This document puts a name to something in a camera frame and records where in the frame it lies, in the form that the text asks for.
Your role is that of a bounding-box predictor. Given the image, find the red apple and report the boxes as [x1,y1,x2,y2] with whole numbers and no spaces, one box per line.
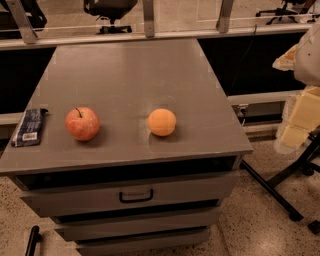
[65,107,100,141]

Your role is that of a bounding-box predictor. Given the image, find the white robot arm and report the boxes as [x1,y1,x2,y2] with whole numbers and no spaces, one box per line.
[272,23,320,86]

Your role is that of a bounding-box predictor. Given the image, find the orange fruit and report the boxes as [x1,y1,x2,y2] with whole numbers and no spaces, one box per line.
[147,109,176,137]

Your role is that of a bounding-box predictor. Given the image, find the grey drawer cabinet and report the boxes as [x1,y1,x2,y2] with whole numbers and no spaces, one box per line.
[0,39,251,246]

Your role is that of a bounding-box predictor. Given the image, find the top grey drawer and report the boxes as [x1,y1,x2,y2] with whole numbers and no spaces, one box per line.
[21,171,239,217]

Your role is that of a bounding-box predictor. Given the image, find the grey drawer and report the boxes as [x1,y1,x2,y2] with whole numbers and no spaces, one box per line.
[55,207,221,241]
[21,171,239,217]
[76,227,210,256]

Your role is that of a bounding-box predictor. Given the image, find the middle grey drawer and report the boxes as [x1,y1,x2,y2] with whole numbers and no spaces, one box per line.
[55,207,221,241]

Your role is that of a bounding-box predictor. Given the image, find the bottom grey drawer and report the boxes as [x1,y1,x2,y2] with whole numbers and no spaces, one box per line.
[76,227,210,256]

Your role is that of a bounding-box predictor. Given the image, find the black office chair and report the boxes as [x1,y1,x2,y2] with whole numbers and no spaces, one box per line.
[83,0,138,34]

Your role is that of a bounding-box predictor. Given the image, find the black stand legs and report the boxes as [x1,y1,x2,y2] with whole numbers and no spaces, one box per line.
[240,135,320,237]

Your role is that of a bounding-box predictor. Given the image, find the black office chair base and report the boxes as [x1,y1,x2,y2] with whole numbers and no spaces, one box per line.
[256,0,317,25]

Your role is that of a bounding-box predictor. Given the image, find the black drawer handle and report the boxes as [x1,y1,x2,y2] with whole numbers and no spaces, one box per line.
[119,189,154,204]

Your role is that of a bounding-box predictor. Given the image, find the black cable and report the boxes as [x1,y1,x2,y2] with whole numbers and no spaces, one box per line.
[227,23,258,97]

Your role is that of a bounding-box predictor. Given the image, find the metal railing frame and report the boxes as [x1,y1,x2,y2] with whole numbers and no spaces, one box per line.
[0,0,319,51]

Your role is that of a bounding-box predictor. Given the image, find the black handle on floor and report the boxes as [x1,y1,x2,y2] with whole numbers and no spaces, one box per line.
[25,225,42,256]

